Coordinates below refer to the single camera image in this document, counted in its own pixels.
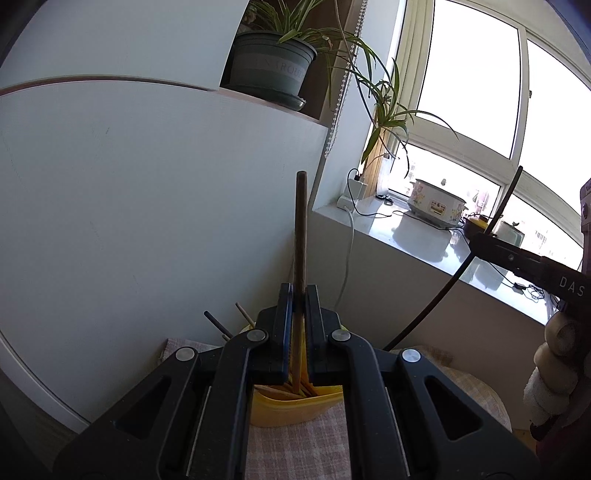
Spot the person's right hand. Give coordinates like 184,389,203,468
523,311,591,428

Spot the pink checked cloth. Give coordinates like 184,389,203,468
159,338,513,480

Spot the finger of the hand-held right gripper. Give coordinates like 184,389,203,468
468,233,591,301

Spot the mint green appliance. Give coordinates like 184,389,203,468
496,220,526,247

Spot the white window frame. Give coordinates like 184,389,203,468
392,0,591,273

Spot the long black chopstick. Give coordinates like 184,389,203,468
382,166,524,352

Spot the white bead cord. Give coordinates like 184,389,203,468
323,0,370,160

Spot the white cabinet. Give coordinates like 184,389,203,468
0,0,331,432

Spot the white power cable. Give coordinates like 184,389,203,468
333,205,356,308

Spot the yellow plastic container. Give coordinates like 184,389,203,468
238,324,348,428

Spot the white charger plug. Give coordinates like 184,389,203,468
347,168,369,199

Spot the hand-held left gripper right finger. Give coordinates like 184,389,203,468
305,284,539,480

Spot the white floral electric cooker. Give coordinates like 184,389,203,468
406,178,468,229

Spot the spider plant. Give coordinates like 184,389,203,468
245,0,460,185

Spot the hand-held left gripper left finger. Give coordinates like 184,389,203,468
53,283,293,480

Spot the dark chopstick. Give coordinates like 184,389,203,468
204,311,233,341

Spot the dark pot with yellow lid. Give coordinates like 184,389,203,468
463,215,492,241

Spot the white windowsill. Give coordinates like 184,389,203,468
311,196,561,326

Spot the grey green plant pot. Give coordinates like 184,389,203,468
221,31,318,112

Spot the person's right forearm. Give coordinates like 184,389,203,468
529,397,591,480

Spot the black power cable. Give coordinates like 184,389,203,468
450,228,561,303

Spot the brown wooden chopstick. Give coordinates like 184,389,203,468
288,171,309,386

